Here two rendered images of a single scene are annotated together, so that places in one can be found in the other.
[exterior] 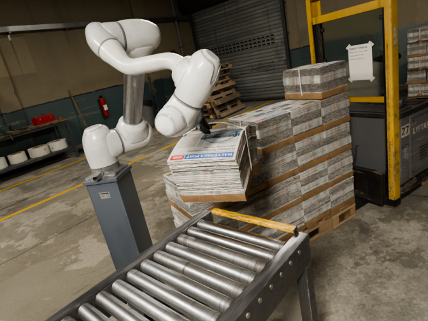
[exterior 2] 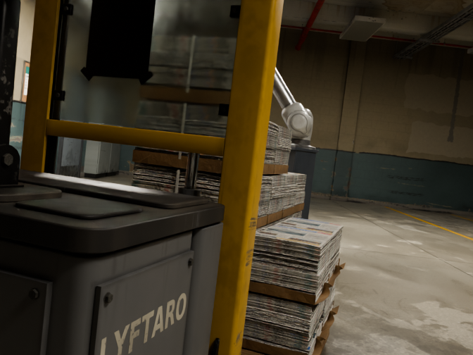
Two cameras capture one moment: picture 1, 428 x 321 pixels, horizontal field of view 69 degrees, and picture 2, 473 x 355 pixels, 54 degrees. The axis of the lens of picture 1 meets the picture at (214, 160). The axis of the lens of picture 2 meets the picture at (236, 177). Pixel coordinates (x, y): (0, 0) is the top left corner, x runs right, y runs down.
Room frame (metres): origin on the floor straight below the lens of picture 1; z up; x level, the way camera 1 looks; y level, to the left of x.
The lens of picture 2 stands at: (3.77, -1.97, 0.91)
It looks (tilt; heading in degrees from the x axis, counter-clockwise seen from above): 3 degrees down; 136
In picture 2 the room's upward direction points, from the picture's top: 7 degrees clockwise
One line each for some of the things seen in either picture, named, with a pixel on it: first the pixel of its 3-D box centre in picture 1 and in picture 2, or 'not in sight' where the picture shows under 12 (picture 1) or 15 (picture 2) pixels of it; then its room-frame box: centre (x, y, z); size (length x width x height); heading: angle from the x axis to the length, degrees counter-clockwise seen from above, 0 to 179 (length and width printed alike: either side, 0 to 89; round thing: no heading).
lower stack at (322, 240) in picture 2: not in sight; (295, 291); (2.47, -0.26, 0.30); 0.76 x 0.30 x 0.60; 117
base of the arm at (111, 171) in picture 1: (104, 169); (297, 144); (1.67, 0.61, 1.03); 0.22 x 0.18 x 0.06; 168
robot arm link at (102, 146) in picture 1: (100, 144); (301, 124); (1.69, 0.59, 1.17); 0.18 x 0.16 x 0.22; 126
